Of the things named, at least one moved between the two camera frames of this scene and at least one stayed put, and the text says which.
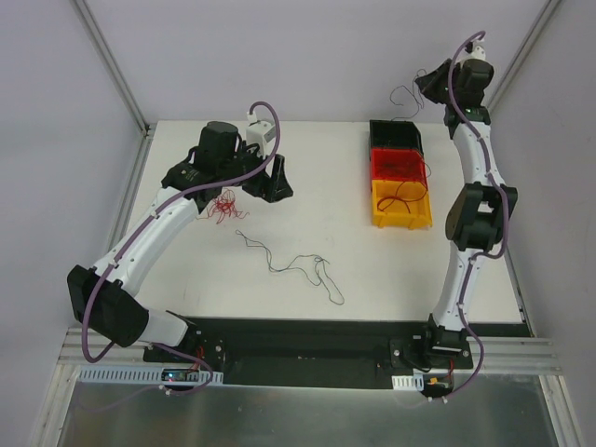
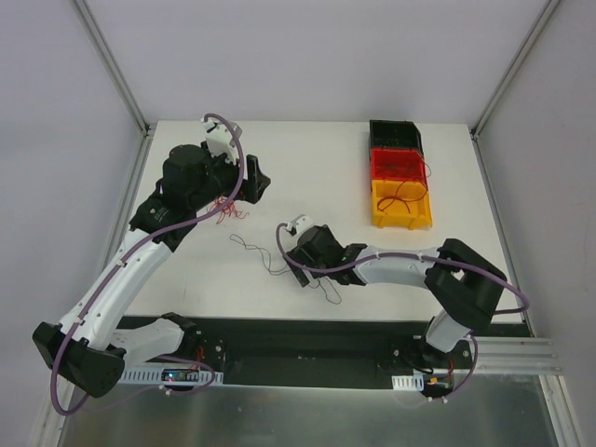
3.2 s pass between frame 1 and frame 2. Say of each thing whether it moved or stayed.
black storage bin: stayed
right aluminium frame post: stayed
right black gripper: moved
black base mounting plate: stayed
